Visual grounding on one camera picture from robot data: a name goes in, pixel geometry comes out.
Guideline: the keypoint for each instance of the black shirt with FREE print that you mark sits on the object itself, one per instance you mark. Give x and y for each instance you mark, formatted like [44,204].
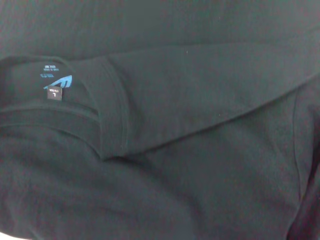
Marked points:
[175,150]

